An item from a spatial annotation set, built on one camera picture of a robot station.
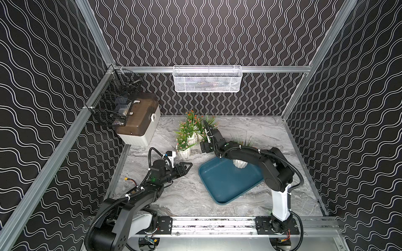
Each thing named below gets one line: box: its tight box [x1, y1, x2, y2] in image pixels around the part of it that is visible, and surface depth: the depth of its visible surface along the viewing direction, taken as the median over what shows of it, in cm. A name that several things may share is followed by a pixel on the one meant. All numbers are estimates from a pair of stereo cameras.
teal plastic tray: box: [197, 157, 264, 205], surface depth 94 cm
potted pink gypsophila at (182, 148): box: [175, 131, 198, 161], surface depth 95 cm
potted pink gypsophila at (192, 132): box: [177, 118, 200, 147], surface depth 100 cm
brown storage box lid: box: [114, 92, 159, 136], surface depth 102 cm
